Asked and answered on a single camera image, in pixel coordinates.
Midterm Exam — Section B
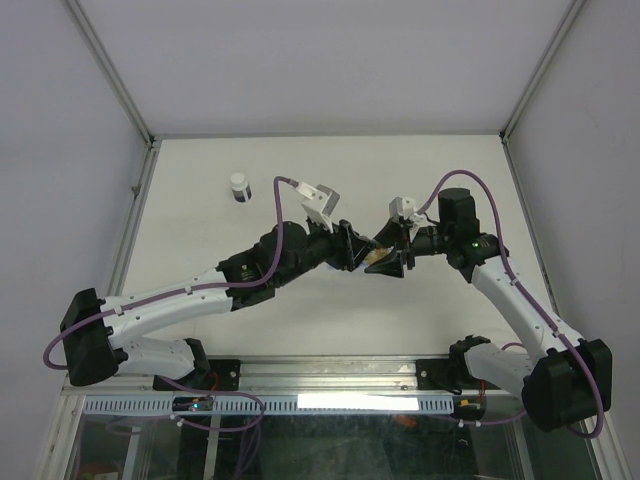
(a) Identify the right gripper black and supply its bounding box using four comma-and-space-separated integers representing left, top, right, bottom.
364, 217, 453, 278

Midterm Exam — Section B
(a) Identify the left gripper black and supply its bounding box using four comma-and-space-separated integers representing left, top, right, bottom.
276, 214, 376, 288

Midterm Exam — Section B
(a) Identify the amber pill bottle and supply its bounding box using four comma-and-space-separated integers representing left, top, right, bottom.
364, 242, 393, 266

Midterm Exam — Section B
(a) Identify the white cap pill bottle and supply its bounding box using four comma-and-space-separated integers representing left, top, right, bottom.
230, 172, 252, 203

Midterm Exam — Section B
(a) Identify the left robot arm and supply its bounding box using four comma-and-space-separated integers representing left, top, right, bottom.
60, 220, 378, 389

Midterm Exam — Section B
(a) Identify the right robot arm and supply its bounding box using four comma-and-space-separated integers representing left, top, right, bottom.
366, 188, 612, 432

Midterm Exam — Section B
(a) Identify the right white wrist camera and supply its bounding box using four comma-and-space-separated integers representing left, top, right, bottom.
389, 197, 427, 225

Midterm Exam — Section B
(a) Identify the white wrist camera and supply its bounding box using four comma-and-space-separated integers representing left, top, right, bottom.
295, 182, 340, 233
389, 197, 427, 225

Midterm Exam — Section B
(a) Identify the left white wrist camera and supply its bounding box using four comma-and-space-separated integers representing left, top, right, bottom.
295, 182, 340, 233

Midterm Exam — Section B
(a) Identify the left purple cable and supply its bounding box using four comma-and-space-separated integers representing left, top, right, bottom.
42, 175, 301, 431

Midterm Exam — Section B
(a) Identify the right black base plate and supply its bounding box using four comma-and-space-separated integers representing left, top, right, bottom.
415, 358, 457, 393

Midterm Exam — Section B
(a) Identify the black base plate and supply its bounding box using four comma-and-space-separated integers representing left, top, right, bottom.
415, 358, 457, 393
175, 358, 242, 391

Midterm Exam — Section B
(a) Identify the aluminium mounting rail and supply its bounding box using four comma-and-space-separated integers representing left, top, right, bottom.
64, 353, 599, 396

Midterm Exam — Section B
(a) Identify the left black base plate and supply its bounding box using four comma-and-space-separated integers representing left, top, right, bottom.
175, 358, 242, 391

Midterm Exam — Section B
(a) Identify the slotted grey cable duct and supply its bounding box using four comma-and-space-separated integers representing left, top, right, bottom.
83, 393, 454, 416

